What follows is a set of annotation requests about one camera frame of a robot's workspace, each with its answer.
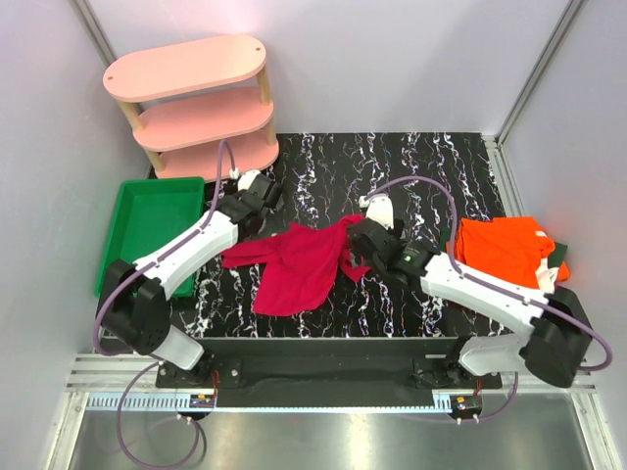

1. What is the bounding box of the red t-shirt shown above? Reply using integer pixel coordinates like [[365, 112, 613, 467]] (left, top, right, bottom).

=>
[[221, 214, 369, 317]]

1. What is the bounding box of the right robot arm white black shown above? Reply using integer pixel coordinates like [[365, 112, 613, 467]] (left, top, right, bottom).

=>
[[348, 219, 592, 389]]

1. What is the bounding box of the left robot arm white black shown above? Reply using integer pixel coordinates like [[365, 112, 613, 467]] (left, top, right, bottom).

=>
[[93, 170, 282, 388]]

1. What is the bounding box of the green plastic tray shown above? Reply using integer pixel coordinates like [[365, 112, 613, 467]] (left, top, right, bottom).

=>
[[94, 177, 205, 296]]

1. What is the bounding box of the pink three-tier shelf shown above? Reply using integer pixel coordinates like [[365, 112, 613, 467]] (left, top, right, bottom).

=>
[[103, 34, 279, 181]]

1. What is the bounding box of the orange t-shirt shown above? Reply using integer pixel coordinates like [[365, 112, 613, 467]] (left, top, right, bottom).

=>
[[447, 217, 570, 290]]

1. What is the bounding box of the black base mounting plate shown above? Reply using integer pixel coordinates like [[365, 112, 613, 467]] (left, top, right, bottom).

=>
[[156, 338, 502, 412]]

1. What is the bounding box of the dark green t-shirt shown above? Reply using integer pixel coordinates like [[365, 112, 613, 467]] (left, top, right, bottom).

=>
[[438, 228, 568, 268]]

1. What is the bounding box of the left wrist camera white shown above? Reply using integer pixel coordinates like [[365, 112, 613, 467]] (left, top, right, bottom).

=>
[[229, 167, 262, 191]]

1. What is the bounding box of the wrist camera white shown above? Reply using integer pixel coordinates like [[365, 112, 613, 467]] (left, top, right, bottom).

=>
[[359, 194, 394, 230], [229, 167, 262, 191]]

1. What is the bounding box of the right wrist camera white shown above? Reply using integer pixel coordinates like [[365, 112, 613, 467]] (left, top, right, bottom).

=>
[[359, 194, 394, 230]]

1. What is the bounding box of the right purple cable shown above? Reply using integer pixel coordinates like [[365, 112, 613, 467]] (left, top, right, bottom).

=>
[[364, 175, 613, 423]]

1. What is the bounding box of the purple cable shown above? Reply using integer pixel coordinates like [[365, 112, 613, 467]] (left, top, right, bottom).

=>
[[92, 139, 241, 466], [364, 175, 613, 423]]

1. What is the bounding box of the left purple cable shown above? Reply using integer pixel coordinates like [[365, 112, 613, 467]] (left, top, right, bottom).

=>
[[92, 139, 241, 466]]

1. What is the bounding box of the aluminium frame rail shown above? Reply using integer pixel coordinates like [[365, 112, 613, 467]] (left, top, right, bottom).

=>
[[482, 135, 597, 393]]

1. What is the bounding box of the white slotted cable duct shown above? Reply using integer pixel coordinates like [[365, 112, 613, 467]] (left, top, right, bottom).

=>
[[86, 392, 217, 412]]

